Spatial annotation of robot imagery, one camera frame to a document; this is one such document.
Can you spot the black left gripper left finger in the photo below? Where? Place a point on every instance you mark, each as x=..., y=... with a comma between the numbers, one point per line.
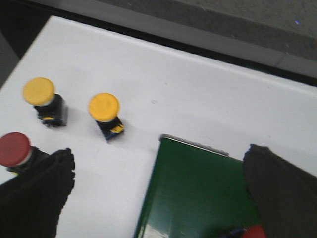
x=31, y=202

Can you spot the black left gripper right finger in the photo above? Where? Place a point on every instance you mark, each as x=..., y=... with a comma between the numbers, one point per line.
x=285, y=195

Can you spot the red mushroom push button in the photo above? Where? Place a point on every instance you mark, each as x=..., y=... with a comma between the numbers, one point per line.
x=255, y=231
x=17, y=154

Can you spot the green conveyor belt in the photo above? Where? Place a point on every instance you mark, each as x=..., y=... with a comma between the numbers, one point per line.
x=194, y=193

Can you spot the yellow mushroom push button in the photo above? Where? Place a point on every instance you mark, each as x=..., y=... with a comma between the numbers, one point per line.
x=104, y=108
x=51, y=107

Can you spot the grey stone counter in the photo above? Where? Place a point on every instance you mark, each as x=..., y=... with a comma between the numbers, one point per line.
x=278, y=36

